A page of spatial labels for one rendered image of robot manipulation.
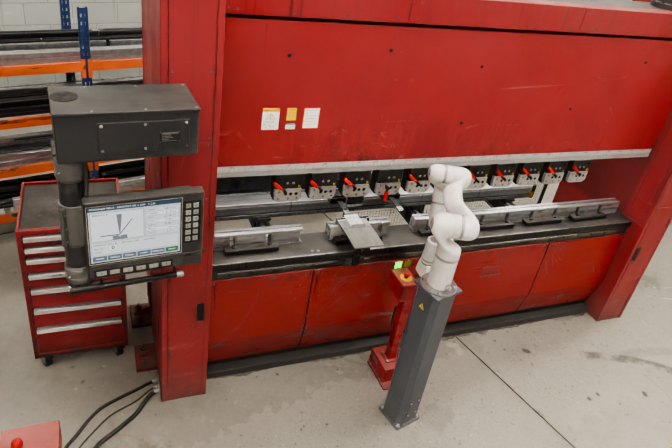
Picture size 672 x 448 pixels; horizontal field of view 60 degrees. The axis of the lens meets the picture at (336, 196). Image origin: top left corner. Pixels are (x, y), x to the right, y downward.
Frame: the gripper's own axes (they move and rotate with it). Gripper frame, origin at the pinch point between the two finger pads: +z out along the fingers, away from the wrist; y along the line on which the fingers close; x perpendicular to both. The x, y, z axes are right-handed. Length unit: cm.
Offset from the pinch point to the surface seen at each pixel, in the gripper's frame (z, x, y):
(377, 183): -48, -24, -34
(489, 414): 71, 42, 54
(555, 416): 70, 84, 67
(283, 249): -10, -77, -29
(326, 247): -10, -52, -26
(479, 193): -15, 73, -56
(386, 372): 64, -12, 14
